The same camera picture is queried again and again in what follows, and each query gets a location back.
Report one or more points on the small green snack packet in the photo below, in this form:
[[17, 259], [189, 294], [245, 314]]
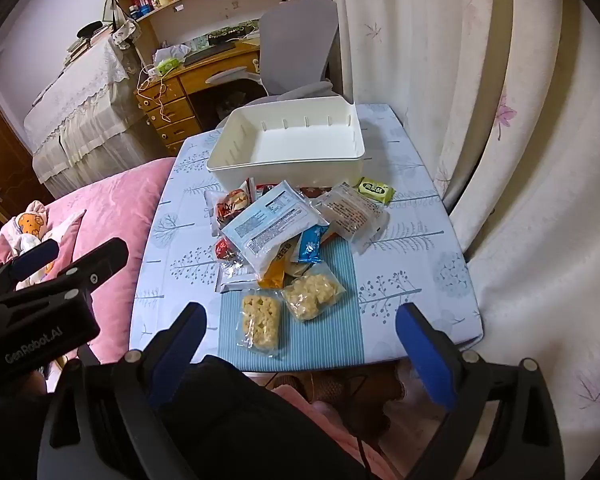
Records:
[[376, 190]]

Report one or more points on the green tissue pack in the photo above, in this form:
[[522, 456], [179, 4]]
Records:
[[167, 64]]

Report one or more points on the light blue tree-print tablecloth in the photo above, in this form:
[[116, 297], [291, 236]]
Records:
[[190, 240]]

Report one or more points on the clear cracker packet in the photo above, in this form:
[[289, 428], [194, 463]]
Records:
[[352, 217]]

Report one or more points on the brown wooden door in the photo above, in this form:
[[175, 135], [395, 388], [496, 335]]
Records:
[[0, 150]]

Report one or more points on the white floral curtain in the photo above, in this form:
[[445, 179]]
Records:
[[530, 160]]

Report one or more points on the red and white snack packet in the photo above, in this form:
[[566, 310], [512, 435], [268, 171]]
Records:
[[232, 205]]

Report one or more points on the silver snack packet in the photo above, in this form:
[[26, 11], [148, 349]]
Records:
[[232, 281]]

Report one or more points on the grey office chair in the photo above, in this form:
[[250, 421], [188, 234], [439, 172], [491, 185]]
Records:
[[297, 35]]

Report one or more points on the wooden bookshelf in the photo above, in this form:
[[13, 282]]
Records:
[[200, 7]]

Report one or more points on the white lace cover cloth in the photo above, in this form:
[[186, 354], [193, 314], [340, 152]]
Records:
[[80, 105]]

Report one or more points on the wooden desk with drawers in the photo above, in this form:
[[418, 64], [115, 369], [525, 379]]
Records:
[[180, 90]]

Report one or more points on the small red snack packet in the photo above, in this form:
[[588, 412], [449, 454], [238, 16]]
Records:
[[223, 249]]

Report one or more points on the teal striped placemat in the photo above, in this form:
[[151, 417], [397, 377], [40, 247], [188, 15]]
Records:
[[330, 330]]

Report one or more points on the large light blue snack packet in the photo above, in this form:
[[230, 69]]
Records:
[[275, 225]]

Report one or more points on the pink blanket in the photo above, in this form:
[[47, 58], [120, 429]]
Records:
[[115, 200]]

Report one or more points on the small blue snack packet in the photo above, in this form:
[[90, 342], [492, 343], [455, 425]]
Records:
[[312, 246]]

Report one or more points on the dark brown snack packet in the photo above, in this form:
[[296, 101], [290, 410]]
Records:
[[314, 191]]

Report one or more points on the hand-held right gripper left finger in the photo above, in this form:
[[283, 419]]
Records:
[[180, 345]]

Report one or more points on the white plastic bin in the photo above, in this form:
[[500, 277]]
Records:
[[290, 140]]

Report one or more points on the person's left forearm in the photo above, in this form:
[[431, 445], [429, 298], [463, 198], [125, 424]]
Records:
[[230, 420]]

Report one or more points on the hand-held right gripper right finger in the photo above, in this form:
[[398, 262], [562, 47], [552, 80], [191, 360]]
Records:
[[425, 355]]

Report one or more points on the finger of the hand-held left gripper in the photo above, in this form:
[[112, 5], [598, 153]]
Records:
[[97, 262], [37, 256]]

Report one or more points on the cartoon printed cloth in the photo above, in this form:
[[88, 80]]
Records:
[[27, 225]]

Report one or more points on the person's pink clothing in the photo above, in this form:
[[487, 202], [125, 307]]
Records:
[[330, 425]]

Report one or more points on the clear rice crisp packet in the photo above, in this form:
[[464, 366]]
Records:
[[260, 325], [310, 295]]

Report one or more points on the orange snack packet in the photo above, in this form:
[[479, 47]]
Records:
[[275, 274]]

